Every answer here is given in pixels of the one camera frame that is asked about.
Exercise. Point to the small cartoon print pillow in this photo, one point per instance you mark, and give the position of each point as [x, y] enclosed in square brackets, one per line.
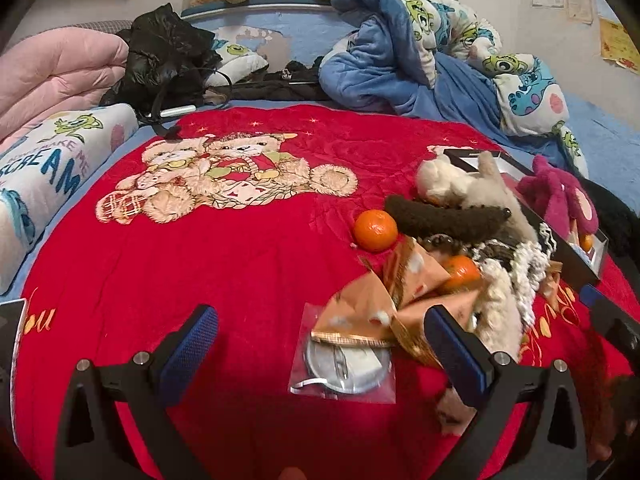
[240, 60]

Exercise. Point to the black knit garment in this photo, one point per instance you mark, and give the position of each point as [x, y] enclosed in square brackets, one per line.
[620, 215]

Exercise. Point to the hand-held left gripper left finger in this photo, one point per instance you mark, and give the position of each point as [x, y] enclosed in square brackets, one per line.
[187, 355]

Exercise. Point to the blue bed sheet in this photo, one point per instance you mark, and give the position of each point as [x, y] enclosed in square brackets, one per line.
[300, 35]

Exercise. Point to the large cartoon print pillow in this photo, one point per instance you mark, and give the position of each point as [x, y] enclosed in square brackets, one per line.
[50, 160]

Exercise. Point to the magenta plush toy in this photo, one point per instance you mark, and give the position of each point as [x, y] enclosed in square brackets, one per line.
[560, 195]

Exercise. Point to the grey bed rail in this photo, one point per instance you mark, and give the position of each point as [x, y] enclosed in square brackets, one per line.
[260, 8]

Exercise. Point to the black plastic bag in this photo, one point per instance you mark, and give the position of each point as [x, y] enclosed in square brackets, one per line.
[160, 45]

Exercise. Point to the dark clothing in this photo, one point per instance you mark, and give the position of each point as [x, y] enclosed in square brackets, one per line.
[280, 90]

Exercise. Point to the tall pale wall certificate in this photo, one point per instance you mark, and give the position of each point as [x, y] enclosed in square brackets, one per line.
[580, 5]

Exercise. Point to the black shallow box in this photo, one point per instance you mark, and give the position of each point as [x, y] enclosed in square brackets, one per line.
[575, 265]

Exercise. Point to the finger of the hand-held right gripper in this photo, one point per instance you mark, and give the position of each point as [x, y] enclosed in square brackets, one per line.
[615, 327]

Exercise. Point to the pink quilt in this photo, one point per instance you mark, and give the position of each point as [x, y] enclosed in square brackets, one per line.
[50, 75]

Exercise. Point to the blue cartoon print quilt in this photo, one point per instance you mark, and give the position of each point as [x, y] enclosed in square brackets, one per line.
[390, 70]

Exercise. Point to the silver stick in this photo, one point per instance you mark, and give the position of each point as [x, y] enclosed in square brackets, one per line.
[177, 111]

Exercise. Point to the beige plush toy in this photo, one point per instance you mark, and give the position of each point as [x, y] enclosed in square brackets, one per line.
[460, 180]

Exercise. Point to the large orange wall poster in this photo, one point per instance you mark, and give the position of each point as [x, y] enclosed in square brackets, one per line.
[620, 45]

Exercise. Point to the red teddy bear print blanket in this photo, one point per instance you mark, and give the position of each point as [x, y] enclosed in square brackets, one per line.
[225, 285]

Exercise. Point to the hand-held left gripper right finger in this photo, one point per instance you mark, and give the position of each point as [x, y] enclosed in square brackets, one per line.
[455, 355]

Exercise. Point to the clear bag with round mirror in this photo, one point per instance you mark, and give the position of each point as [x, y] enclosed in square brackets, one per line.
[345, 370]

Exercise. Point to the orange fruit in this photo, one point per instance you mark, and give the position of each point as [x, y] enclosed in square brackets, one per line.
[586, 243]
[462, 272]
[376, 230]

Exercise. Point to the black smartphone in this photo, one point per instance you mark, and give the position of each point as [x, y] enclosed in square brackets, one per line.
[11, 345]

